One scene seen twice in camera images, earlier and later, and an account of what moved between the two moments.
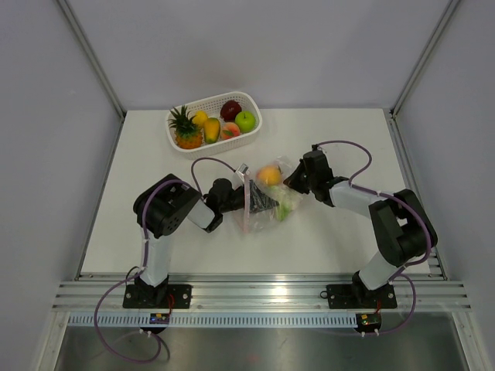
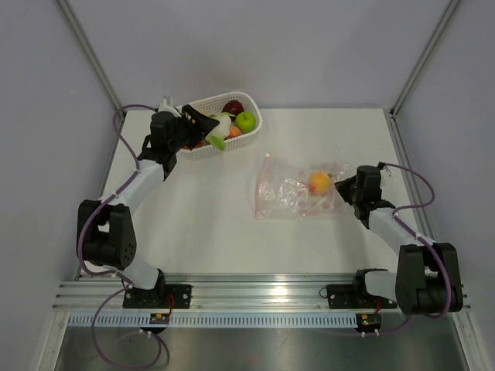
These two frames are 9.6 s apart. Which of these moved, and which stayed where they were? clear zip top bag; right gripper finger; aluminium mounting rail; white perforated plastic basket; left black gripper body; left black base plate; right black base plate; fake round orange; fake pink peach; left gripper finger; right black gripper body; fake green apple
Moved: left gripper finger; fake pink peach; right gripper finger; left black gripper body; right black gripper body; fake round orange; clear zip top bag
Stayed: white perforated plastic basket; left black base plate; fake green apple; aluminium mounting rail; right black base plate
